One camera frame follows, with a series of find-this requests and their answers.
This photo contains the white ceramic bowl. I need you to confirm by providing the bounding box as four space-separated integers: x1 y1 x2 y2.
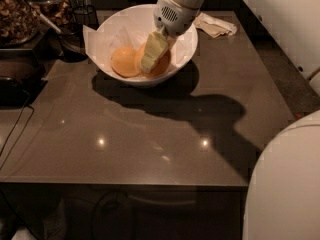
86 4 198 88

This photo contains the crumpled beige napkin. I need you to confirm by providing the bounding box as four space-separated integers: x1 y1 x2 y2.
194 12 237 38

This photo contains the black wire mesh cup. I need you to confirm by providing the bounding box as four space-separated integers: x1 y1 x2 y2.
73 5 99 30

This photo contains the large glass snack jar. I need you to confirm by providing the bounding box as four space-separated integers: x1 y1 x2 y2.
0 0 39 48

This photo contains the white paper bowl liner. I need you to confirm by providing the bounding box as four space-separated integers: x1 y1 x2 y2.
83 20 194 79

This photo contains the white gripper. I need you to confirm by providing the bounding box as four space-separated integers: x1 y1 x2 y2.
140 0 198 73

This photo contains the black countertop appliance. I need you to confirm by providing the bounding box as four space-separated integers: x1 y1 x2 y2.
0 54 46 108

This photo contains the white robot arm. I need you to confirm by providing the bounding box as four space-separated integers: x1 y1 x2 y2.
152 16 320 240

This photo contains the orange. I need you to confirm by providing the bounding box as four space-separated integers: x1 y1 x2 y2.
111 46 139 78
134 43 171 78

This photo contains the black power cable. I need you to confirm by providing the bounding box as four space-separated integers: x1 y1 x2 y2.
0 88 36 172

